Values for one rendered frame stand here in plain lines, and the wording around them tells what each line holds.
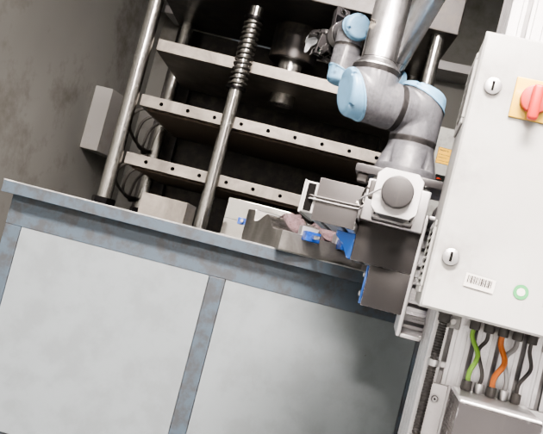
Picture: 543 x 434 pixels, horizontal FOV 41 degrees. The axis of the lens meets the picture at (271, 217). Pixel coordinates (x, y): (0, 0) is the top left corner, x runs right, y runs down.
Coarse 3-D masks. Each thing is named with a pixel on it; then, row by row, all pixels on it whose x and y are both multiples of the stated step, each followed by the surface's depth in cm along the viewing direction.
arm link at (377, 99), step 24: (384, 0) 173; (408, 0) 173; (384, 24) 172; (384, 48) 172; (360, 72) 170; (384, 72) 170; (360, 96) 169; (384, 96) 170; (360, 120) 173; (384, 120) 173
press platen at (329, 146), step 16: (144, 96) 304; (176, 112) 304; (192, 112) 303; (208, 112) 303; (240, 128) 302; (256, 128) 302; (272, 128) 302; (304, 144) 301; (320, 144) 303; (336, 144) 301; (368, 160) 300
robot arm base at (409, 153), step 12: (396, 144) 174; (408, 144) 173; (420, 144) 173; (432, 144) 175; (384, 156) 176; (396, 156) 173; (408, 156) 172; (420, 156) 172; (432, 156) 175; (396, 168) 172; (408, 168) 171; (420, 168) 171; (432, 168) 174
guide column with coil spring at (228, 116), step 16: (240, 48) 300; (240, 64) 299; (240, 80) 299; (240, 96) 301; (224, 112) 299; (224, 128) 298; (224, 144) 298; (208, 176) 298; (208, 192) 297; (208, 208) 297
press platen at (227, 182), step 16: (128, 160) 303; (144, 160) 303; (160, 160) 303; (176, 176) 303; (192, 176) 302; (224, 176) 302; (240, 192) 301; (256, 192) 301; (272, 192) 300; (288, 192) 300
